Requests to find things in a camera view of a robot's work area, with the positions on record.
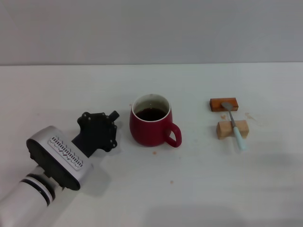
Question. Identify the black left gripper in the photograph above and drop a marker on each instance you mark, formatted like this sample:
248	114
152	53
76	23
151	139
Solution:
98	132

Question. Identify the orange brown wooden block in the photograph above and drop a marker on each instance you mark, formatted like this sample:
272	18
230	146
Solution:
215	105

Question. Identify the red ceramic cup with coffee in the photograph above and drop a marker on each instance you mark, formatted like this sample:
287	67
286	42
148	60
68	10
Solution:
146	132

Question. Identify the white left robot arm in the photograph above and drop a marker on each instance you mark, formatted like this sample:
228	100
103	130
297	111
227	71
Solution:
21	201

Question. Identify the light wooden block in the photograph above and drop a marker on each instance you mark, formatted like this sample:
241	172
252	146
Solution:
225	130

